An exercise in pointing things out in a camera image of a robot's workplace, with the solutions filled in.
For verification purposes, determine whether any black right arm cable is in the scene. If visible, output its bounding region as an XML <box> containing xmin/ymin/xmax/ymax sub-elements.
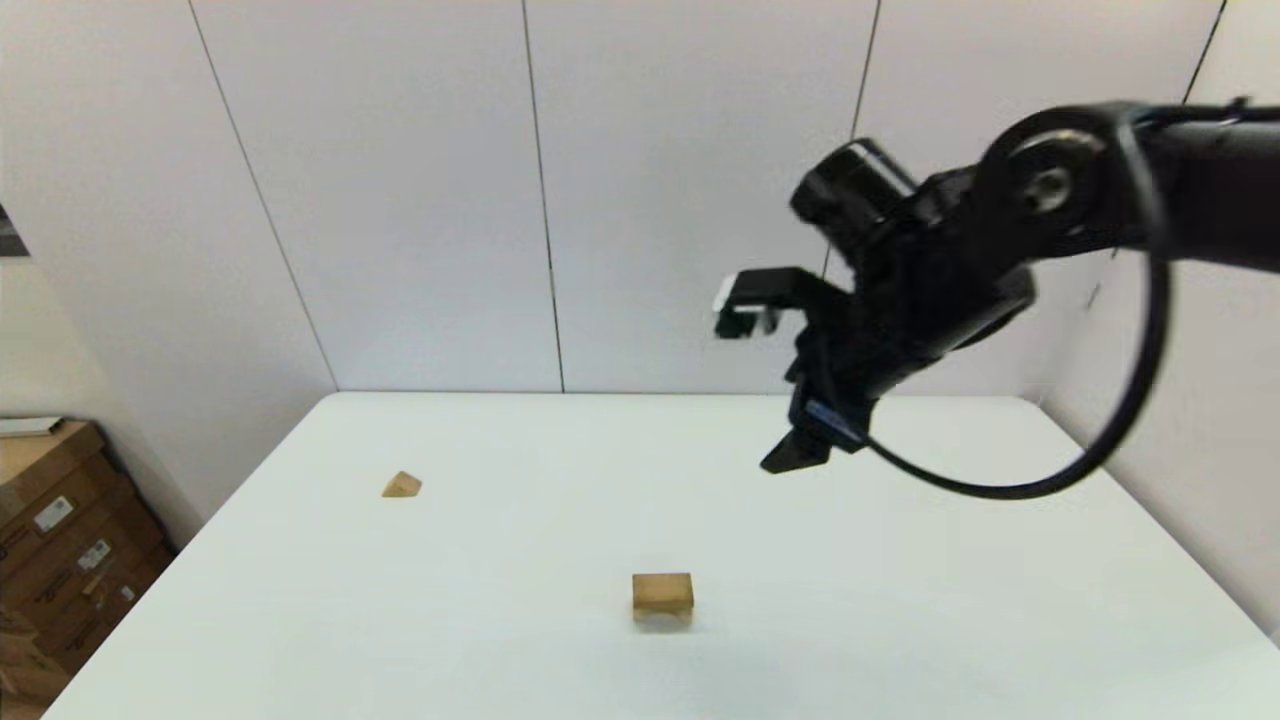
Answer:
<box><xmin>862</xmin><ymin>100</ymin><xmax>1173</xmax><ymax>501</ymax></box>

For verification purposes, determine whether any brown cardboard box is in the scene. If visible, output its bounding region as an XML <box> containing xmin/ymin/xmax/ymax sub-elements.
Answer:
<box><xmin>20</xmin><ymin>560</ymin><xmax>179</xmax><ymax>681</ymax></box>
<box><xmin>0</xmin><ymin>422</ymin><xmax>136</xmax><ymax>561</ymax></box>
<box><xmin>0</xmin><ymin>515</ymin><xmax>166</xmax><ymax>626</ymax></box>
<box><xmin>0</xmin><ymin>625</ymin><xmax>79</xmax><ymax>720</ymax></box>

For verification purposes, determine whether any rectangular wooden building block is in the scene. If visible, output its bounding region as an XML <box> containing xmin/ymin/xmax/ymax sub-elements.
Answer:
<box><xmin>631</xmin><ymin>572</ymin><xmax>695</xmax><ymax>613</ymax></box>

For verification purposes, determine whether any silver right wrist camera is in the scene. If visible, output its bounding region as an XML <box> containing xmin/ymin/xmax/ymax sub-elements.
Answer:
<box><xmin>712</xmin><ymin>272</ymin><xmax>781</xmax><ymax>341</ymax></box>

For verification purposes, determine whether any black right camera bracket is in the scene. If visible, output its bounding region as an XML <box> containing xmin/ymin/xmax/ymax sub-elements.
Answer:
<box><xmin>724</xmin><ymin>266</ymin><xmax>861</xmax><ymax>333</ymax></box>

